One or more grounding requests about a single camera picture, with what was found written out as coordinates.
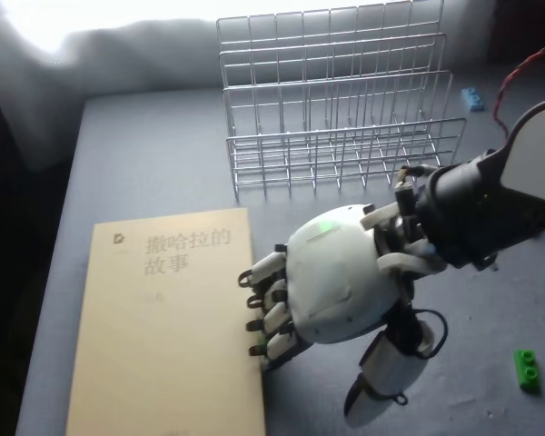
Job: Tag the blue toy brick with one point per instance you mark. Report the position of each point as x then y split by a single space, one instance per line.
473 99

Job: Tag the beige paperback book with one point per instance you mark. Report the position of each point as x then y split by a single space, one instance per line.
163 340

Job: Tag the green toy brick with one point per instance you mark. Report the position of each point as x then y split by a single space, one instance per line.
528 370

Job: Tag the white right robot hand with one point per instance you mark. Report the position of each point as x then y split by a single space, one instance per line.
331 277

